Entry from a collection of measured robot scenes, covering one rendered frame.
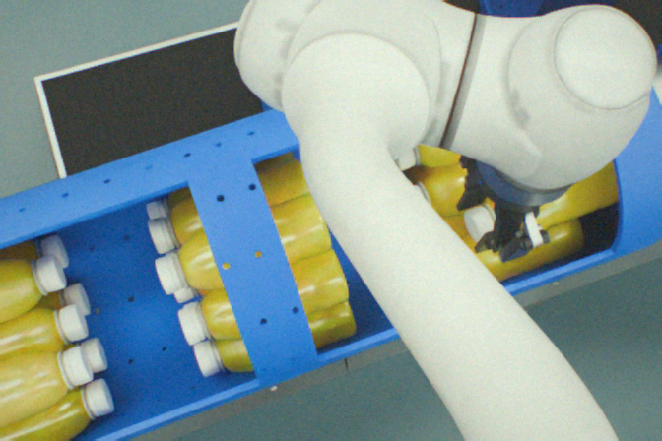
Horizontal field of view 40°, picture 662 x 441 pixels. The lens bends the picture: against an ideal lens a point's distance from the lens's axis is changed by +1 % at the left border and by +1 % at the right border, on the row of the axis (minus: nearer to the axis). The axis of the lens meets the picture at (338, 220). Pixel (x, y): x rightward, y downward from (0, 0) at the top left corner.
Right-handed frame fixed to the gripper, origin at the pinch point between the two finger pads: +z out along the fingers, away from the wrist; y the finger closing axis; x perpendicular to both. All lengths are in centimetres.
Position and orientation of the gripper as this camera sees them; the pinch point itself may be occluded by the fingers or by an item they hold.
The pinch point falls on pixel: (483, 218)
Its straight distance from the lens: 99.2
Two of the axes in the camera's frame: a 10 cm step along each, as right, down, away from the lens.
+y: -3.5, -9.1, 2.3
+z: -0.2, 2.5, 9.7
